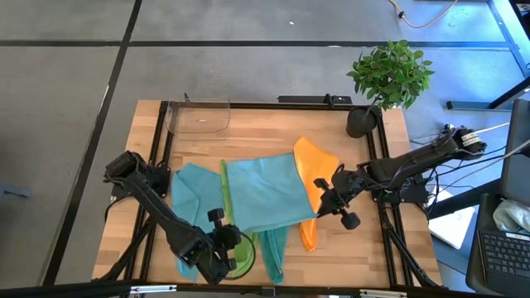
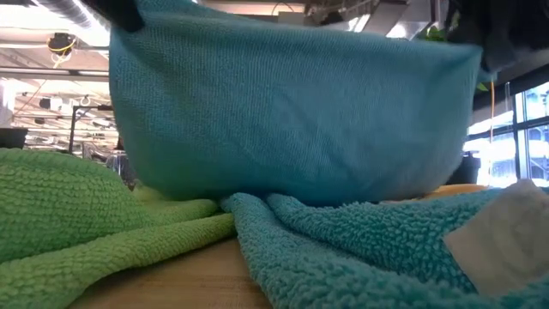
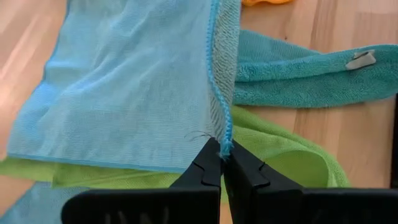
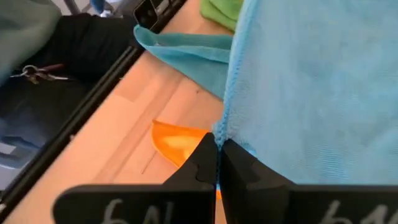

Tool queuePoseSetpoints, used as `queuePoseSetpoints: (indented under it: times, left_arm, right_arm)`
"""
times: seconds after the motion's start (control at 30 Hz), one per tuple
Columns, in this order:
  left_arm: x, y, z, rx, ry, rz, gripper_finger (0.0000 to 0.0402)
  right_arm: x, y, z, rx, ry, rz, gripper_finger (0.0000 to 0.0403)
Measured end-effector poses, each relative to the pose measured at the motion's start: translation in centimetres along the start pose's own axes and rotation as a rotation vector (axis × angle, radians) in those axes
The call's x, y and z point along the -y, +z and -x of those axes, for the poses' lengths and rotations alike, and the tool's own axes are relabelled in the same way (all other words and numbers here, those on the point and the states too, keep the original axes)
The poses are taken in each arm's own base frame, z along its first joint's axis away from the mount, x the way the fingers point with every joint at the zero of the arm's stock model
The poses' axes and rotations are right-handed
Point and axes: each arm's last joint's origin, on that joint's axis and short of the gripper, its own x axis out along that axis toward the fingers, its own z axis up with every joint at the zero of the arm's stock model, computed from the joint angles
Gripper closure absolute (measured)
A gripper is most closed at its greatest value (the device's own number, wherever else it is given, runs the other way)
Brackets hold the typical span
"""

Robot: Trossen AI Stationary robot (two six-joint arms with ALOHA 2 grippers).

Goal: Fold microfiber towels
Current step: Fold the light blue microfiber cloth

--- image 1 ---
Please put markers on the black laptop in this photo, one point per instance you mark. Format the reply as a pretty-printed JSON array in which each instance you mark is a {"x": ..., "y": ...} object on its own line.
[{"x": 505, "y": 256}]

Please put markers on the light blue microfiber towel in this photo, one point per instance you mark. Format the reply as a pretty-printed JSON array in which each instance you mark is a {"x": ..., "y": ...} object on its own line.
[
  {"x": 194, "y": 190},
  {"x": 269, "y": 190}
]

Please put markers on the teal microfiber towel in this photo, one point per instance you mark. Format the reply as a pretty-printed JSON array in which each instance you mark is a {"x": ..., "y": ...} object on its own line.
[{"x": 273, "y": 256}]

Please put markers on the black metal table frame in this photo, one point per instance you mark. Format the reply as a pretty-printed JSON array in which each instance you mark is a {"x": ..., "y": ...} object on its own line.
[{"x": 269, "y": 106}]

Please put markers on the green potted plant black pot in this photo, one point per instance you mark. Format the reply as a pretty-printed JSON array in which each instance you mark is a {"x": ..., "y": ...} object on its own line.
[{"x": 391, "y": 74}]

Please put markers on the green microfiber towel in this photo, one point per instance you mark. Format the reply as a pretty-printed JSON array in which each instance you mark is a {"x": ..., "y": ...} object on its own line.
[{"x": 245, "y": 258}]

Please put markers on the crumpled white plastic bag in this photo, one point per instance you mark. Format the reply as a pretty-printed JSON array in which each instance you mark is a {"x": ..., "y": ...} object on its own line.
[{"x": 511, "y": 217}]

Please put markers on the black desk leg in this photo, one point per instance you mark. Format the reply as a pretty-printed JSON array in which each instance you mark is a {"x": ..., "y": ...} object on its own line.
[{"x": 468, "y": 105}]

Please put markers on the white flat box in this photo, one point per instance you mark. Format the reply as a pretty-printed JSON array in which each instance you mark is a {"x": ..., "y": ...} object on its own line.
[{"x": 453, "y": 227}]

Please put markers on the silver metal bracket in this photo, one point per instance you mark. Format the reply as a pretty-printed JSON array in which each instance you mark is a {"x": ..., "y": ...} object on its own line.
[
  {"x": 383, "y": 294},
  {"x": 153, "y": 289}
]

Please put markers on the orange microfiber towel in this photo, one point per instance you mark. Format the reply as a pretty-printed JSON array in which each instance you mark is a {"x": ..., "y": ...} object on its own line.
[{"x": 314, "y": 165}]

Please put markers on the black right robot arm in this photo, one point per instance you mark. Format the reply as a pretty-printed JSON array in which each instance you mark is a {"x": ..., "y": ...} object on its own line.
[{"x": 414, "y": 159}]

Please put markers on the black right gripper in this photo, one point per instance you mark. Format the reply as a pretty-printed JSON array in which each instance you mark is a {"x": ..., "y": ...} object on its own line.
[{"x": 345, "y": 188}]

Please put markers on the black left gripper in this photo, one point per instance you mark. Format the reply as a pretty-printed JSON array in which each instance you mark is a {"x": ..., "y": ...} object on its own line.
[{"x": 227, "y": 239}]

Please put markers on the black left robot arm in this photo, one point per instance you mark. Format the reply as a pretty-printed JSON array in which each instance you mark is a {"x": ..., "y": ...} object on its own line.
[{"x": 157, "y": 207}]

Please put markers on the clear plastic bin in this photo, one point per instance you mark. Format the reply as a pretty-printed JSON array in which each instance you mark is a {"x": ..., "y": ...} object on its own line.
[{"x": 198, "y": 120}]

